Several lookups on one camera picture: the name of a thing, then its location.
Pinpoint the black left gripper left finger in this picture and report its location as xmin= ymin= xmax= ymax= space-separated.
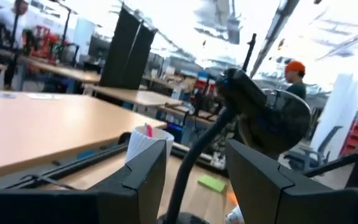
xmin=0 ymin=139 xmax=167 ymax=224

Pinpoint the red storage bin shelf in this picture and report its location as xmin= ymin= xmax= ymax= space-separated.
xmin=339 ymin=117 xmax=358 ymax=157

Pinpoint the white lightbulb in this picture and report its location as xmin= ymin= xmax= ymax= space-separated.
xmin=224 ymin=205 xmax=246 ymax=224

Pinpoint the white pillar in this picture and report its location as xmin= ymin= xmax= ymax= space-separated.
xmin=309 ymin=73 xmax=358 ymax=154

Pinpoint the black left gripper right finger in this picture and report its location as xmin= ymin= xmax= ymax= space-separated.
xmin=225 ymin=139 xmax=358 ymax=224

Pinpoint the light wooden workshop table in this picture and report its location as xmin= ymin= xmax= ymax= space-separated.
xmin=82 ymin=83 xmax=183 ymax=108
xmin=0 ymin=57 xmax=101 ymax=83

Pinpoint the person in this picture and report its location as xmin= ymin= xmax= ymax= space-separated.
xmin=283 ymin=60 xmax=308 ymax=101
xmin=0 ymin=0 xmax=30 ymax=91

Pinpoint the black gooseneck desk lamp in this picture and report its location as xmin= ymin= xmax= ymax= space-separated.
xmin=157 ymin=67 xmax=312 ymax=224

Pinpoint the green sticky note pad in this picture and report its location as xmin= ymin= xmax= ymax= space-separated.
xmin=197 ymin=174 xmax=227 ymax=194

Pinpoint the grey office chair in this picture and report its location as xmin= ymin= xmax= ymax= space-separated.
xmin=283 ymin=125 xmax=344 ymax=172

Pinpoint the orange sticky note pad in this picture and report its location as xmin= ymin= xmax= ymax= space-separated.
xmin=226 ymin=190 xmax=239 ymax=207

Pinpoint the black partition panel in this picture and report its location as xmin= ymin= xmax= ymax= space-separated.
xmin=99 ymin=6 xmax=158 ymax=91

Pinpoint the white ribbed pen cup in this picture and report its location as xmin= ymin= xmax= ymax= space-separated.
xmin=124 ymin=125 xmax=175 ymax=164

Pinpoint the large light wooden desk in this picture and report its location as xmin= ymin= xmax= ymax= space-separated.
xmin=0 ymin=90 xmax=168 ymax=184

